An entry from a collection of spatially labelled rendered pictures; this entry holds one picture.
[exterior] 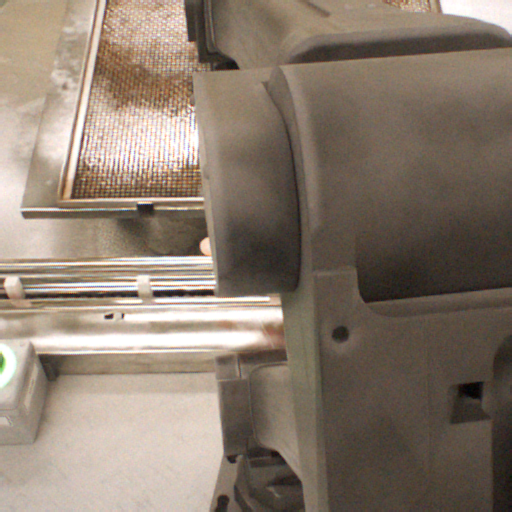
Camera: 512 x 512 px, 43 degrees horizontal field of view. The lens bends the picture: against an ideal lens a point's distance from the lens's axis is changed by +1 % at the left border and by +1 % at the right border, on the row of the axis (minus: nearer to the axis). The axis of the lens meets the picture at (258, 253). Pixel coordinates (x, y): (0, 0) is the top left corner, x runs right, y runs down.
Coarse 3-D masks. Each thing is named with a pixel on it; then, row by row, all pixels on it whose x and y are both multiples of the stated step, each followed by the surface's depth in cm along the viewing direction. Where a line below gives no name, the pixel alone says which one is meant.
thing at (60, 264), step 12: (0, 264) 73; (12, 264) 73; (24, 264) 73; (36, 264) 73; (48, 264) 73; (60, 264) 73; (72, 264) 73; (84, 264) 73; (96, 264) 73; (108, 264) 73; (120, 264) 73; (132, 264) 73; (144, 264) 73; (156, 264) 73; (168, 264) 73; (180, 264) 73; (192, 264) 73; (204, 264) 73
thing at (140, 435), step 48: (48, 384) 67; (96, 384) 67; (144, 384) 67; (192, 384) 67; (48, 432) 63; (96, 432) 63; (144, 432) 63; (192, 432) 63; (0, 480) 60; (48, 480) 60; (96, 480) 60; (144, 480) 60; (192, 480) 60
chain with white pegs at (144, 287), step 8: (8, 280) 70; (16, 280) 70; (136, 280) 70; (144, 280) 70; (8, 288) 70; (16, 288) 70; (144, 288) 70; (0, 296) 72; (8, 296) 72; (16, 296) 71; (24, 296) 72; (32, 296) 73; (40, 296) 73; (48, 296) 72; (56, 296) 73; (64, 296) 73; (72, 296) 72; (80, 296) 73; (88, 296) 73; (96, 296) 73; (104, 296) 72; (112, 296) 73; (120, 296) 73; (128, 296) 72; (136, 296) 73; (144, 296) 71; (152, 296) 72; (160, 296) 73; (168, 296) 73; (176, 296) 72; (184, 296) 73; (192, 296) 73
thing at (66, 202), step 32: (96, 0) 95; (384, 0) 97; (416, 0) 98; (96, 32) 93; (160, 32) 93; (96, 64) 89; (160, 64) 89; (192, 64) 89; (96, 96) 86; (192, 128) 83; (64, 160) 78; (96, 160) 79; (128, 160) 80; (192, 160) 80; (64, 192) 76; (96, 192) 77; (160, 192) 77
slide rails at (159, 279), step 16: (64, 272) 74; (80, 272) 74; (96, 272) 74; (112, 272) 74; (128, 272) 74; (144, 272) 74; (160, 272) 74; (176, 272) 74; (192, 272) 74; (208, 272) 74; (0, 288) 72; (32, 288) 72; (48, 288) 72; (64, 288) 72; (80, 288) 72; (0, 304) 70; (16, 304) 70; (32, 304) 70; (48, 304) 70; (64, 304) 70; (80, 304) 70; (96, 304) 70; (112, 304) 70; (128, 304) 70; (144, 304) 70; (160, 304) 70; (176, 304) 70; (192, 304) 70
